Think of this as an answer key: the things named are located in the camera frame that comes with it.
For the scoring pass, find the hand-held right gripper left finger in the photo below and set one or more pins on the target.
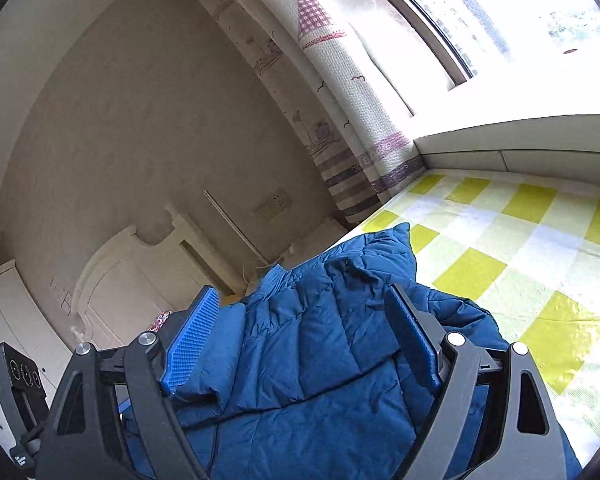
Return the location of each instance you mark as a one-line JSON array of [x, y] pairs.
[[190, 342]]

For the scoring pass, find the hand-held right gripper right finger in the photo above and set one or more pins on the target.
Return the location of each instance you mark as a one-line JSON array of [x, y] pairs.
[[411, 341]]

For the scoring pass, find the blue down jacket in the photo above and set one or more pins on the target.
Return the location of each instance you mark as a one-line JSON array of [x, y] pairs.
[[320, 350]]

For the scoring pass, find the floral pillow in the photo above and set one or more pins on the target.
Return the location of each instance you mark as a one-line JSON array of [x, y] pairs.
[[159, 321]]

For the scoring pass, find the white wardrobe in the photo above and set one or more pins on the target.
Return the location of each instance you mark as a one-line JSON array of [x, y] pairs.
[[10, 315]]

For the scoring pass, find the white wooden headboard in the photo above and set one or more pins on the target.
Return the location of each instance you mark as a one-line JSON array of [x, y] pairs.
[[130, 280]]

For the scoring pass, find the thin metal rod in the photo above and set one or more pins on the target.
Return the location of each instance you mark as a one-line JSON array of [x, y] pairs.
[[235, 225]]

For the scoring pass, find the yellow checked bed sheet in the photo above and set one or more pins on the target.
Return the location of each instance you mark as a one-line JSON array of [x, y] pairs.
[[505, 255]]

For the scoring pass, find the white window ledge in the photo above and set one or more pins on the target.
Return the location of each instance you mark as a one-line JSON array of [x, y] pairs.
[[530, 147]]

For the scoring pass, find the printed white curtain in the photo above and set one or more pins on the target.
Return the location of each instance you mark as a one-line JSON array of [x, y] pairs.
[[340, 110]]

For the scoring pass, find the window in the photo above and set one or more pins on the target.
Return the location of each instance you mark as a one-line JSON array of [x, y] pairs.
[[505, 5]]

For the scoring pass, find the wall socket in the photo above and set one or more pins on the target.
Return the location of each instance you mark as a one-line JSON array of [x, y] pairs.
[[272, 205]]

